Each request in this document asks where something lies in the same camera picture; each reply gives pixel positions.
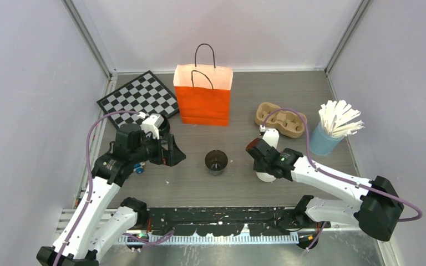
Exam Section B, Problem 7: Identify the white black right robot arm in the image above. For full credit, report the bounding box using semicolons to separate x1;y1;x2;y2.
246;138;404;242

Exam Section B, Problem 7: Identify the orange paper bag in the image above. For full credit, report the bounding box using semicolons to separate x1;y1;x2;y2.
173;43;234;126

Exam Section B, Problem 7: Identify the black cup stack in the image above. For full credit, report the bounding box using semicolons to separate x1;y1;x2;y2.
158;114;170;136

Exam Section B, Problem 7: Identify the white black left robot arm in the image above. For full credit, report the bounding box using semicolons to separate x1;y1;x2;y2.
36;121;186;265

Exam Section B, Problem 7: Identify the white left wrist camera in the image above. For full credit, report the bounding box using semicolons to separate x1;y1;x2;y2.
141;114;162;140

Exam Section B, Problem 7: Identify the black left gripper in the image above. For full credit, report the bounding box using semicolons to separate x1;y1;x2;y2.
130;130;185;166

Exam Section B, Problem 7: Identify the cardboard cup carrier tray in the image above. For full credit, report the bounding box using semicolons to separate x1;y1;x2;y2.
255;102;305;139

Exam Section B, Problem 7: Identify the blue red toy car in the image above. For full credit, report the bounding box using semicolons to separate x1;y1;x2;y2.
133;162;145;174

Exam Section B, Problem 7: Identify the white lid stack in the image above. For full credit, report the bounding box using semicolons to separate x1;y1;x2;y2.
256;171;276;183

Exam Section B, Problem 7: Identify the dark translucent coffee cup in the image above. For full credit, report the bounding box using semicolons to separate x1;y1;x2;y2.
204;150;229;176

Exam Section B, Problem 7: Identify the black white chessboard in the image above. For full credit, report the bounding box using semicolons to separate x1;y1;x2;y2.
97;71;179;118

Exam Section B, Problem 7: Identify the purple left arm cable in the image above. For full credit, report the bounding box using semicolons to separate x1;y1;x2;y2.
51;110;175;266

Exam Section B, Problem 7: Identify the blue cup holder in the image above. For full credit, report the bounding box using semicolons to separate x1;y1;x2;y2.
310;122;344;156

